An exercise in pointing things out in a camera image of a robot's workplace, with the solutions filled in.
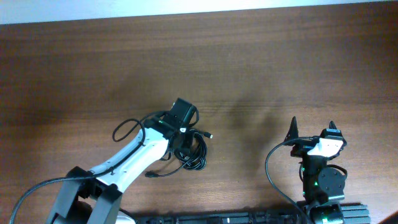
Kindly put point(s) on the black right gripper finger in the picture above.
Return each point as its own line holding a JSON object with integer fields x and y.
{"x": 332, "y": 125}
{"x": 293, "y": 133}

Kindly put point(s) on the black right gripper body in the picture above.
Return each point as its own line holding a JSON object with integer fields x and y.
{"x": 302, "y": 152}

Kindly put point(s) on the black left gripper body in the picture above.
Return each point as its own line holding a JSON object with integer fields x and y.
{"x": 187, "y": 143}

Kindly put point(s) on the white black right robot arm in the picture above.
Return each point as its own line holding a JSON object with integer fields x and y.
{"x": 323, "y": 183}

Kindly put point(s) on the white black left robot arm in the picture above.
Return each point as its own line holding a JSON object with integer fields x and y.
{"x": 94, "y": 196}

